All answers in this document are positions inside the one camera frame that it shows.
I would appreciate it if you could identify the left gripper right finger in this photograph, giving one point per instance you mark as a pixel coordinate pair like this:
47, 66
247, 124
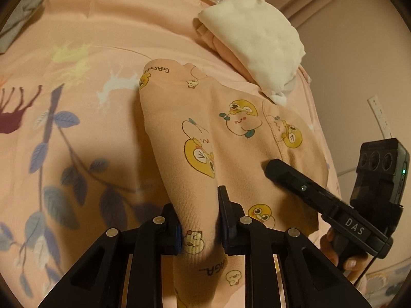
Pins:
282, 269

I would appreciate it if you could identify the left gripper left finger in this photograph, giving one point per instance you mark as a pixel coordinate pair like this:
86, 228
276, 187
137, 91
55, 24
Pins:
122, 268

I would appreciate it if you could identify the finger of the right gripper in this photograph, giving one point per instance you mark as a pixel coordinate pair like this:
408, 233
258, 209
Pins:
311, 193

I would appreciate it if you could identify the pink cartoon print shirt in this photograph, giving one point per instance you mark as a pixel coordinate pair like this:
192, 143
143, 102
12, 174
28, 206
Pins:
205, 135

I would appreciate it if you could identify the right hand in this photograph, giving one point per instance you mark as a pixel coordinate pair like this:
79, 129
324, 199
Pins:
353, 267

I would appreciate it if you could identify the pink animal print duvet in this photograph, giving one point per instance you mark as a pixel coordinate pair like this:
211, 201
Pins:
75, 155

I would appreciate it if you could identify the folded white garment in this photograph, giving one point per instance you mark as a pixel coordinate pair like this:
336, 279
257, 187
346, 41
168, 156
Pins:
262, 39

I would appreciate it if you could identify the folded pink garment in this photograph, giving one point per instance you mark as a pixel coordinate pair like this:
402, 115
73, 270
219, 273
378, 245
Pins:
222, 50

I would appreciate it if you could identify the grey folded garment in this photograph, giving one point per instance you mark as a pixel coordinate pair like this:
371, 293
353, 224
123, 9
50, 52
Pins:
22, 13

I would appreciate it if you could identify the black tracking camera box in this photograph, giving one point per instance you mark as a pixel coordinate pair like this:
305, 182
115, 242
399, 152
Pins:
381, 174

